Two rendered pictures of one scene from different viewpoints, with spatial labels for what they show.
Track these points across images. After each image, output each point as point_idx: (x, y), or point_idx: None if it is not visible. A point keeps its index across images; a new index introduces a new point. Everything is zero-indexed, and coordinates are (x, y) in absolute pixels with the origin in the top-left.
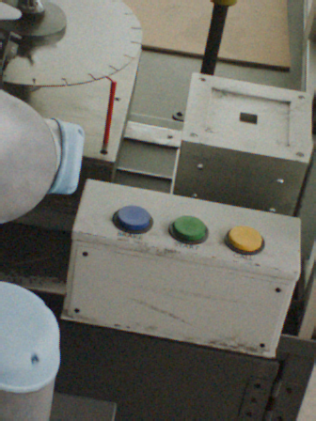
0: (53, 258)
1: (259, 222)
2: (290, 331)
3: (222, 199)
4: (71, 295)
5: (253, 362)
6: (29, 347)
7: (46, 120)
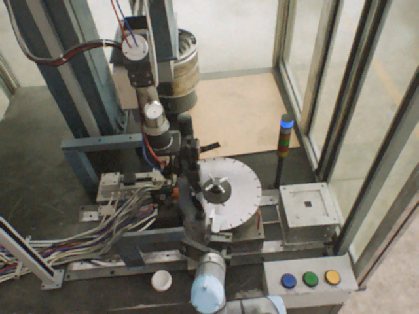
0: (252, 279)
1: (333, 263)
2: None
3: (306, 236)
4: None
5: None
6: None
7: (268, 303)
